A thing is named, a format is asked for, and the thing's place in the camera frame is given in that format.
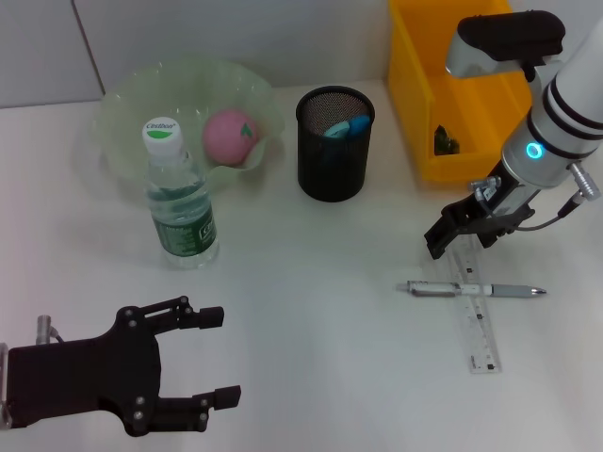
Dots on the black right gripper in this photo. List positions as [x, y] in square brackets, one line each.
[490, 212]

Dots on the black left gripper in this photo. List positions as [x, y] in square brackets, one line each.
[85, 376]

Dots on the grey white pen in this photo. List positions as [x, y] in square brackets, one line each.
[509, 291]

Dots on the transparent plastic ruler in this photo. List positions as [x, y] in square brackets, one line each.
[480, 329]

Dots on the green plastic wrapper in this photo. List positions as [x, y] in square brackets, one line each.
[444, 141]

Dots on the clear water bottle green label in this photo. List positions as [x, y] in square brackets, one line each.
[184, 235]

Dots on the blue scissors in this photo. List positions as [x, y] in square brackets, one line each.
[358, 124]

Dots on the pink toy peach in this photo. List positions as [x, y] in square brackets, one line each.
[226, 141]

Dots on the black mesh pen holder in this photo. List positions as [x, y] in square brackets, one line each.
[330, 179]

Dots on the green glass fruit plate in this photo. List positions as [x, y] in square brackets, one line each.
[188, 89]

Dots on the yellow plastic bin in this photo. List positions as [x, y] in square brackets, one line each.
[471, 117]

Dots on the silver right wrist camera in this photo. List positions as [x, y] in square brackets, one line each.
[509, 33]

